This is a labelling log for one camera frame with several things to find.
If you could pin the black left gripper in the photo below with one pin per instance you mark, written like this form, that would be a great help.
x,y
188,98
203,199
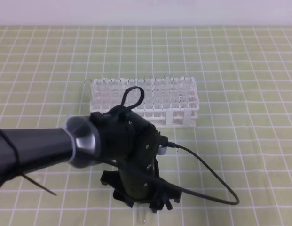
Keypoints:
x,y
133,185

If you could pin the clear glass test tube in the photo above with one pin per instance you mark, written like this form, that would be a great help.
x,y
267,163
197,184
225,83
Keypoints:
x,y
141,213

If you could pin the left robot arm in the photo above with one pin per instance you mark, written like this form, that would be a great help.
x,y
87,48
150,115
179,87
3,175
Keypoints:
x,y
119,136

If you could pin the white plastic test tube rack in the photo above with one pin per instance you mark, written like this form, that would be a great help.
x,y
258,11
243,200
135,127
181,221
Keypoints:
x,y
162,105

